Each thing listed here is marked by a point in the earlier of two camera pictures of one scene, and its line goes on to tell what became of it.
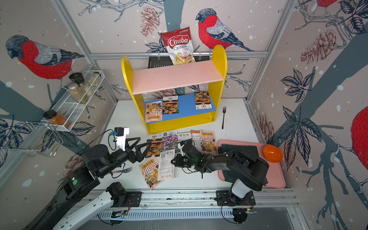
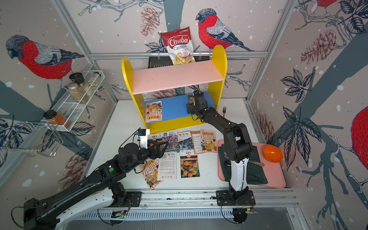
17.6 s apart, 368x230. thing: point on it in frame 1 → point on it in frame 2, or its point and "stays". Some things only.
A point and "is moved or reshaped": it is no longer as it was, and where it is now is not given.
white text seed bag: [166, 169] stays
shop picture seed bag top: [208, 143] stays
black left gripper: [138, 155] → [155, 155]
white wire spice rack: [64, 113] stays
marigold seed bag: [170, 104] is moved or reshaped
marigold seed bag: [202, 100] is moved or reshaped
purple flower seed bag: [169, 140] stays
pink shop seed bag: [149, 169] stays
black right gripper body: [182, 162] → [191, 109]
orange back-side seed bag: [195, 136] stays
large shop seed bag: [154, 111] stays
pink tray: [276, 178] stays
